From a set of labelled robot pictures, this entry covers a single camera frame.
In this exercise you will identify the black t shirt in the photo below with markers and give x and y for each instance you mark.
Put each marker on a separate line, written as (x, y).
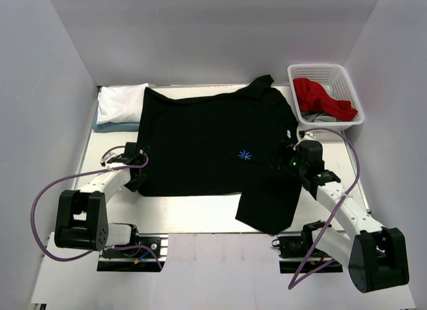
(240, 142)

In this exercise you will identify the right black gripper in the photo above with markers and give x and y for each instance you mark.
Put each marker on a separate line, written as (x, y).
(297, 150)

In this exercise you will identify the white plastic basket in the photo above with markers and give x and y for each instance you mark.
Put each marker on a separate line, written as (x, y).
(335, 81)

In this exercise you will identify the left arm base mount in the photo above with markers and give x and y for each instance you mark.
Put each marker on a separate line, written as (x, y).
(148, 255)

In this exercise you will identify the red t shirt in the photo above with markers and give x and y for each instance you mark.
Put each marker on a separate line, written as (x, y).
(313, 98)

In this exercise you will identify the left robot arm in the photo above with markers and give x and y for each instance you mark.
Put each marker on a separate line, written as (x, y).
(81, 221)

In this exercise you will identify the folded white t shirt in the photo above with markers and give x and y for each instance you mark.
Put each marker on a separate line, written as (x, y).
(120, 104)

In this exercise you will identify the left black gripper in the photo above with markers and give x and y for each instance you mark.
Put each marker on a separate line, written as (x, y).
(133, 186)

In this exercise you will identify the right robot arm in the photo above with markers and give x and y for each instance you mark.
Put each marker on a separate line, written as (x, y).
(374, 255)

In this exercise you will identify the grey t shirt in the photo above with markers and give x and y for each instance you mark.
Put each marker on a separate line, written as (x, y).
(319, 118)

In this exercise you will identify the folded light blue t shirt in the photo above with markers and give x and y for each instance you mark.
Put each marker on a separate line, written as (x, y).
(110, 127)

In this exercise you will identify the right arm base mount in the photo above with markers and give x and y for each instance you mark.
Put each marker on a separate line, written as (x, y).
(291, 252)

